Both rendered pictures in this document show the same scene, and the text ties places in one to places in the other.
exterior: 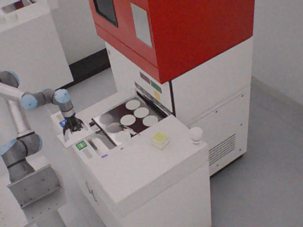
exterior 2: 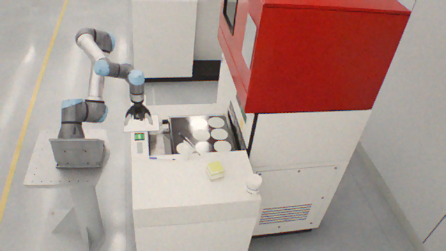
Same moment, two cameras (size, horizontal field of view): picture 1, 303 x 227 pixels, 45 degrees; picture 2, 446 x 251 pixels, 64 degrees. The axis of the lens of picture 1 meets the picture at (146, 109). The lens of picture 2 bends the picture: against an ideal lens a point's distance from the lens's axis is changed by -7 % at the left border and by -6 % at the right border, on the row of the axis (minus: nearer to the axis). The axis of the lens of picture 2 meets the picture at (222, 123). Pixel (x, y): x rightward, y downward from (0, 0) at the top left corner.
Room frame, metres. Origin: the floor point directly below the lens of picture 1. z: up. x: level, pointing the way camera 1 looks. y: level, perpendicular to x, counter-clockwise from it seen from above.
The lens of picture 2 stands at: (0.18, -0.30, 2.42)
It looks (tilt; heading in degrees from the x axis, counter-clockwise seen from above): 40 degrees down; 11
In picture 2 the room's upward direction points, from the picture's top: 8 degrees clockwise
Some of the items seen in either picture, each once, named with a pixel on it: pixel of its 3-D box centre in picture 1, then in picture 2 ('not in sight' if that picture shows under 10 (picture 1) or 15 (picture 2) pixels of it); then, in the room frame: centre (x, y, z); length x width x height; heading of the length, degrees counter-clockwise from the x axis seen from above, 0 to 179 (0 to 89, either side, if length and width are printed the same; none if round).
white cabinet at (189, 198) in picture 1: (133, 180); (182, 199); (1.68, 0.19, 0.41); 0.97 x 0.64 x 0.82; 27
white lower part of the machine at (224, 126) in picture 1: (182, 118); (268, 162); (2.23, -0.28, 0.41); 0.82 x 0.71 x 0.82; 27
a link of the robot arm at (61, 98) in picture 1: (63, 100); (136, 81); (1.59, 0.44, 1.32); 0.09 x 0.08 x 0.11; 52
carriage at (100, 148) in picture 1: (95, 144); (156, 143); (1.67, 0.36, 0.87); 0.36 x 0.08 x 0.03; 27
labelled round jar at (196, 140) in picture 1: (196, 136); (253, 185); (1.43, -0.25, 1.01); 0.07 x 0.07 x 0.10
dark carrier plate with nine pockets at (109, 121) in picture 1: (128, 120); (201, 134); (1.80, 0.13, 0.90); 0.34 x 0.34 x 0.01; 27
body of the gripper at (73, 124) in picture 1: (72, 122); (137, 108); (1.59, 0.43, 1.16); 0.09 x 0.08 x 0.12; 27
